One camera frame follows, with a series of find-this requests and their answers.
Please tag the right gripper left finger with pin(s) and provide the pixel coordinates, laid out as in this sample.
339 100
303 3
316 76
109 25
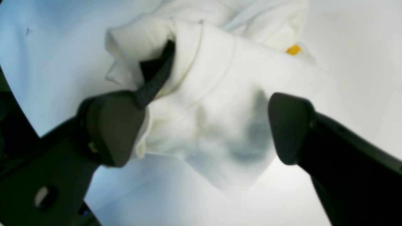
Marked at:
44 179

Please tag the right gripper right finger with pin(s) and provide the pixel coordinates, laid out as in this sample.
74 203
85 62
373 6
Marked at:
357 183

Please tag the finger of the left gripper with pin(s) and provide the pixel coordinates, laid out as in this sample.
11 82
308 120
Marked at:
156 73

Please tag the white printed T-shirt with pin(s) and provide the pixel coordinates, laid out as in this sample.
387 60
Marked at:
231 56

